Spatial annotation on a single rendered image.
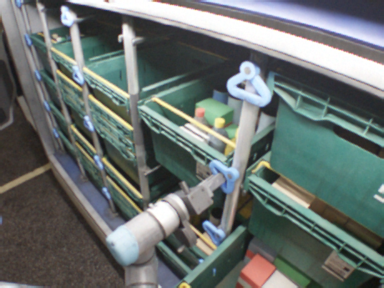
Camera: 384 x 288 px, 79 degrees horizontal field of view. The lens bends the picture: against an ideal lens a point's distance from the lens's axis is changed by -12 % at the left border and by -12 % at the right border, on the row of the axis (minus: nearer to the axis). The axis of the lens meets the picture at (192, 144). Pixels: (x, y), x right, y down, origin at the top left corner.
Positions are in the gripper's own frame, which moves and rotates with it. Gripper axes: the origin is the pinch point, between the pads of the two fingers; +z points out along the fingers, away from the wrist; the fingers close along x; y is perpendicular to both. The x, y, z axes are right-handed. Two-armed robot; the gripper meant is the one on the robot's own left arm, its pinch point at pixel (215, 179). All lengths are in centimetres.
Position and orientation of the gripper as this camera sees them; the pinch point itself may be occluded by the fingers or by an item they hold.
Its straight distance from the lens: 69.3
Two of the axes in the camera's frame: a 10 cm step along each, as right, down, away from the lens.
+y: -4.9, -8.7, -0.2
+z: 7.1, -4.1, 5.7
